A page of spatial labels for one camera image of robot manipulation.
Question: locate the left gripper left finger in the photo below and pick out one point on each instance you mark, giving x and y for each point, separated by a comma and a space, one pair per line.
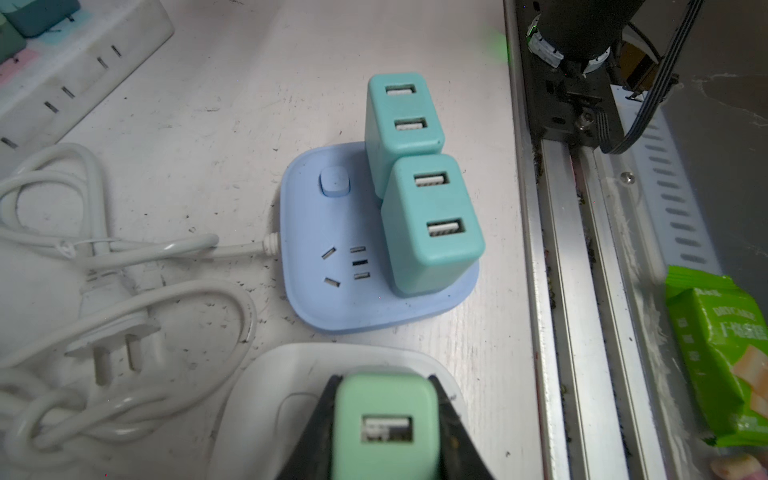
311, 457

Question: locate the green snack packet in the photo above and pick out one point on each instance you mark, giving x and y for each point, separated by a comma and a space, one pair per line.
722, 336

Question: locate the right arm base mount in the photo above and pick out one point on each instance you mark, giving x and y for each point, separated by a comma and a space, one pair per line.
560, 105

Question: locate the green plug adapter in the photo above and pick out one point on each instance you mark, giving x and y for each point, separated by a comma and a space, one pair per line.
385, 426

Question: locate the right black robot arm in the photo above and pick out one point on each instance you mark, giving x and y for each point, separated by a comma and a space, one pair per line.
579, 31

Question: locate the teal plug adapter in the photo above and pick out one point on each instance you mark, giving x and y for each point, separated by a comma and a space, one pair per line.
431, 229
401, 121

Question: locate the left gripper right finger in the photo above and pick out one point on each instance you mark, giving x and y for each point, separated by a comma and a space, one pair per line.
459, 458

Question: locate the small white power strip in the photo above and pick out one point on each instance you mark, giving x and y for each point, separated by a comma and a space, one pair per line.
273, 400

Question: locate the white colourful power strip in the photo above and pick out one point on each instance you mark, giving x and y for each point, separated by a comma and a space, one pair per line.
63, 74

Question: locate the blue cube power socket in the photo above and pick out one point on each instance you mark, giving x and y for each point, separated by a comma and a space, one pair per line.
336, 268

